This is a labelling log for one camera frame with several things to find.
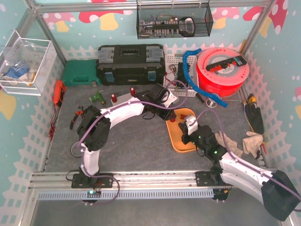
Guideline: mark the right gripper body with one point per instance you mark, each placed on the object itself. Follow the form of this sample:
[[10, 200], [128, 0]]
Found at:
[[186, 133]]

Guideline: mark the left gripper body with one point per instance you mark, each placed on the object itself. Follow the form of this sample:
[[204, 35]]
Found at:
[[166, 113]]

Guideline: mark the white peg base plate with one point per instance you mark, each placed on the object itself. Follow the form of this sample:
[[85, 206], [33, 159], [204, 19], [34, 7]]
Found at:
[[121, 99]]

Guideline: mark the green hose nozzle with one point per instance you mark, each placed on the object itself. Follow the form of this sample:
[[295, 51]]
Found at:
[[97, 97]]

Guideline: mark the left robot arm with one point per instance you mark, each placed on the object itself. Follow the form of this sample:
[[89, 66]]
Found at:
[[94, 130]]

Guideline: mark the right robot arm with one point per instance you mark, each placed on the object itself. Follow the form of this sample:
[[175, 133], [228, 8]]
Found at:
[[273, 189]]

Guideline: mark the orange plastic tray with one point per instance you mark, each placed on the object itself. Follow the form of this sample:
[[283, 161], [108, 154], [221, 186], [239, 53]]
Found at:
[[175, 133]]

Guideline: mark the white plastic basket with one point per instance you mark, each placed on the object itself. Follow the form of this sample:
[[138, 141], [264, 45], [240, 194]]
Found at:
[[174, 70]]

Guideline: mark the beige work glove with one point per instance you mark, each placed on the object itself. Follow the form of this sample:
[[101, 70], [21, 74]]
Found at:
[[232, 145], [252, 143]]

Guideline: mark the black toolbox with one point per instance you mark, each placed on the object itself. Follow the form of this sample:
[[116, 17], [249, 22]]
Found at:
[[139, 64]]

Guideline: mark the red filament spool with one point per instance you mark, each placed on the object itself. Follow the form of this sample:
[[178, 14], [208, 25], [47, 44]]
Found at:
[[225, 82]]

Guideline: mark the black work glove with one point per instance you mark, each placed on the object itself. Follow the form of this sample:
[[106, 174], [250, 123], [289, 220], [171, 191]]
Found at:
[[254, 117]]

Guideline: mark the yellow black screwdriver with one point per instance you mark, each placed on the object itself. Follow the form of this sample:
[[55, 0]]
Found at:
[[251, 99]]

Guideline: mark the black terminal strip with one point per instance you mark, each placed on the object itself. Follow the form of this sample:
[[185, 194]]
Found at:
[[236, 61]]

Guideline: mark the green tool case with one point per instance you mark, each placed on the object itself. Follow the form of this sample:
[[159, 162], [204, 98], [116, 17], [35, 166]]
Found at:
[[80, 72]]

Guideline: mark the brown tape roll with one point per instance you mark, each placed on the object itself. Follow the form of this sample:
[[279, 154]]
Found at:
[[75, 150]]

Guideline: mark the orange multimeter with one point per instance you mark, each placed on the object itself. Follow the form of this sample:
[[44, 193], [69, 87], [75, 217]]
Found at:
[[59, 92]]

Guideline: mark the clear acrylic box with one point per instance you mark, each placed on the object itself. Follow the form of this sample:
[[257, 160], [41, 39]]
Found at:
[[38, 54]]

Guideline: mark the blue white glove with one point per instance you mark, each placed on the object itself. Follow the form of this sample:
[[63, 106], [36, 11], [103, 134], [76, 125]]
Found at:
[[18, 71]]

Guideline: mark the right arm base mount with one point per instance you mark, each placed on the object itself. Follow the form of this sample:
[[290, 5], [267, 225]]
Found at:
[[207, 178]]

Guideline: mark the grey slotted cable duct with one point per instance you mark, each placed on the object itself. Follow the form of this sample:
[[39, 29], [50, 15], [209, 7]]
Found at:
[[126, 194]]

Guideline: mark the orange handled pliers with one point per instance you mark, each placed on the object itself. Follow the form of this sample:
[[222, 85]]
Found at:
[[81, 113]]

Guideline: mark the black mesh wire basket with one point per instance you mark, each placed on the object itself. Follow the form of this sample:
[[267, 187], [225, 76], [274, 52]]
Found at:
[[183, 20]]

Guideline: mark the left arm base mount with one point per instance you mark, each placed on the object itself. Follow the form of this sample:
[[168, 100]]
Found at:
[[80, 180]]

